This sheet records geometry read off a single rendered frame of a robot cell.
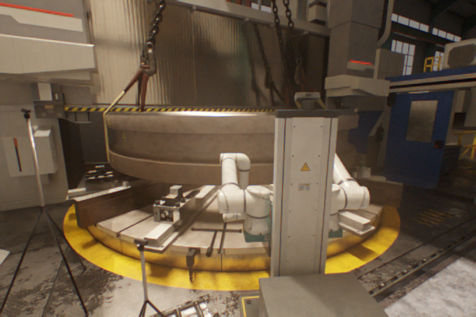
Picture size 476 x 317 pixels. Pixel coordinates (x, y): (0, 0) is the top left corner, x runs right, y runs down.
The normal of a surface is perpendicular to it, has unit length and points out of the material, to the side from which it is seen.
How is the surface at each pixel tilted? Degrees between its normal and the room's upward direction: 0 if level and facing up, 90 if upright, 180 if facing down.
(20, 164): 90
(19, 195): 90
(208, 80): 90
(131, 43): 90
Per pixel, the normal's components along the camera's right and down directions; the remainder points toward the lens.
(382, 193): -0.60, 0.15
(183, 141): -0.25, 0.19
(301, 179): 0.10, 0.19
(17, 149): 0.47, 0.17
